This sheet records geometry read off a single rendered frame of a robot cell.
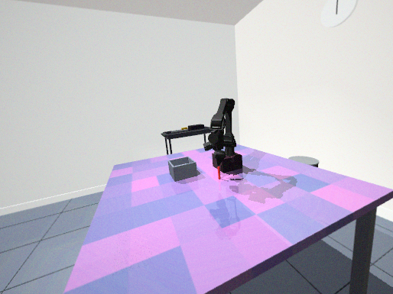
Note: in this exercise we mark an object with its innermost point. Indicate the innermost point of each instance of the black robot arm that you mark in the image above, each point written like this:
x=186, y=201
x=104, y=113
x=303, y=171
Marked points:
x=218, y=120

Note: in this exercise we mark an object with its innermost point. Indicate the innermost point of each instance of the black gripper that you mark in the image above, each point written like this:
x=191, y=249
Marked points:
x=219, y=154

